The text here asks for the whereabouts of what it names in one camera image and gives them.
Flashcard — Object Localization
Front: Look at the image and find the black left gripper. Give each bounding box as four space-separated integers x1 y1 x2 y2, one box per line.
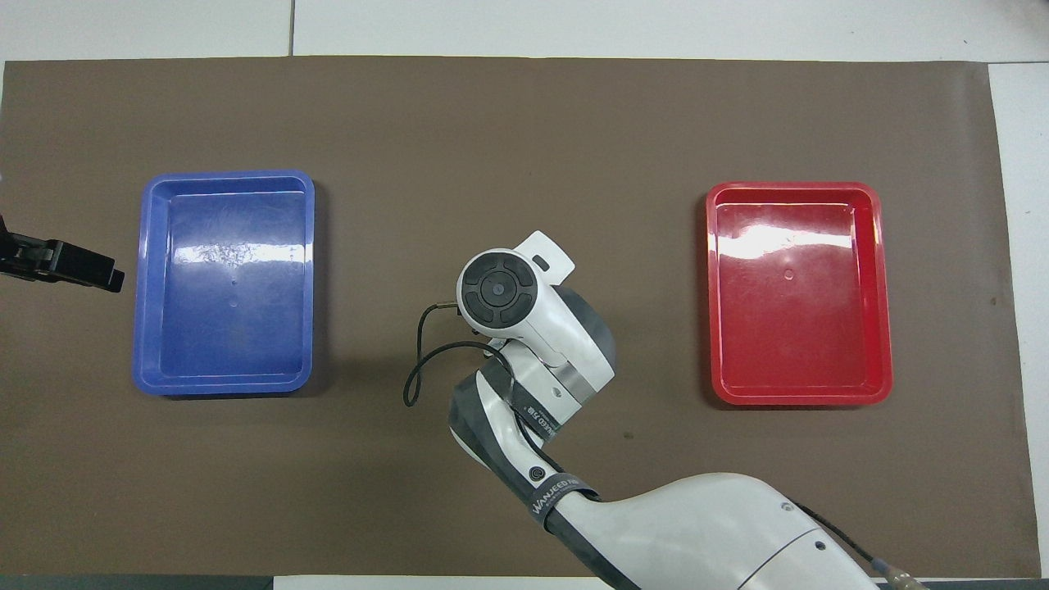
0 215 125 293

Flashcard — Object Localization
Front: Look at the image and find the blue plastic tray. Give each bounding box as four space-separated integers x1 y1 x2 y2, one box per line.
132 170 316 397

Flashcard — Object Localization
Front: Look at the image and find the brown table mat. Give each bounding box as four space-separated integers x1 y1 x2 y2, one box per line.
0 56 1042 579

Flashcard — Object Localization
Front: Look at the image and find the red plastic tray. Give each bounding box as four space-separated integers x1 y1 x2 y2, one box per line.
705 181 894 407

